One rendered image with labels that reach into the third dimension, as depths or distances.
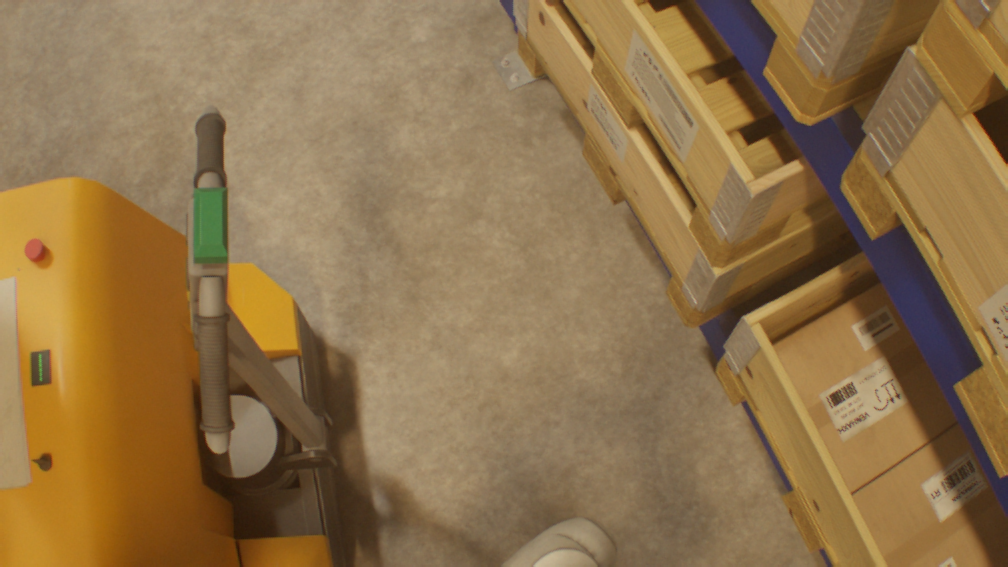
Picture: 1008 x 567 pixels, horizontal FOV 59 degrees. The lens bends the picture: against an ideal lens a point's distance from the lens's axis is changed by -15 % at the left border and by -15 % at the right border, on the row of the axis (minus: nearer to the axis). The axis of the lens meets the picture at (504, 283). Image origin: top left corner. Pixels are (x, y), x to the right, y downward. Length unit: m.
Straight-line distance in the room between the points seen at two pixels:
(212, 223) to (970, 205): 0.82
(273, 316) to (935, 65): 1.54
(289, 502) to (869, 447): 1.19
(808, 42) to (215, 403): 0.83
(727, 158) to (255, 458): 1.05
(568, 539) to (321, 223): 1.46
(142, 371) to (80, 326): 0.17
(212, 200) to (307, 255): 1.52
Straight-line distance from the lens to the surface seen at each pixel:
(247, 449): 2.02
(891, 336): 2.11
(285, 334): 2.18
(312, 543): 2.08
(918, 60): 1.11
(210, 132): 1.23
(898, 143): 1.20
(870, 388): 2.06
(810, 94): 1.35
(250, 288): 2.21
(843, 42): 1.22
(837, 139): 1.43
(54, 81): 3.14
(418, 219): 2.59
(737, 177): 1.62
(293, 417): 1.78
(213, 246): 1.06
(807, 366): 2.03
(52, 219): 1.80
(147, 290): 1.89
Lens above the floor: 2.36
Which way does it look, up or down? 70 degrees down
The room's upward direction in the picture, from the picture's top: 1 degrees counter-clockwise
